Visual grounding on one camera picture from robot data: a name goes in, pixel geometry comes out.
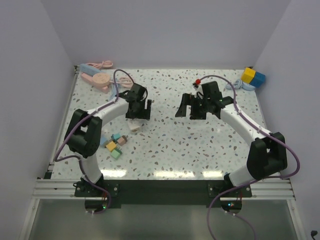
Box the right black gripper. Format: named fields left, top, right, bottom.
left=175, top=93, right=210, bottom=120

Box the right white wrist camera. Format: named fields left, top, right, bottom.
left=192, top=79, right=201, bottom=89

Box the peach cube socket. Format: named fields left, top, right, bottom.
left=92, top=72, right=111, bottom=88

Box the aluminium frame rail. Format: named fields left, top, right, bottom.
left=32, top=179, right=296, bottom=200

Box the white cube adapter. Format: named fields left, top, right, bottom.
left=127, top=119, right=141, bottom=133

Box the pink strip cord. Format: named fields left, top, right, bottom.
left=86, top=59, right=115, bottom=71

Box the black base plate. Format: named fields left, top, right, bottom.
left=73, top=179, right=252, bottom=214

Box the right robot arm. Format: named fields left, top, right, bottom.
left=175, top=80, right=288, bottom=197

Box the yellow and blue cube socket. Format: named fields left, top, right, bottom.
left=240, top=67, right=266, bottom=91

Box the pink power strip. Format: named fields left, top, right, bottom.
left=80, top=72, right=111, bottom=93

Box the blue power strip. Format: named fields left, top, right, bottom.
left=79, top=63, right=101, bottom=76

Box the green plug adapter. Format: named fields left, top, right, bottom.
left=110, top=148, right=123, bottom=160

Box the blue cube socket cord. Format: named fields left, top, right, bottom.
left=224, top=79, right=245, bottom=91

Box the teal plug adapter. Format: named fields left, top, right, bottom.
left=111, top=133, right=122, bottom=143

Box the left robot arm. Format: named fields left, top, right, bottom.
left=63, top=83, right=152, bottom=196

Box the mauve plug adapter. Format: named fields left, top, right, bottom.
left=117, top=135, right=128, bottom=146

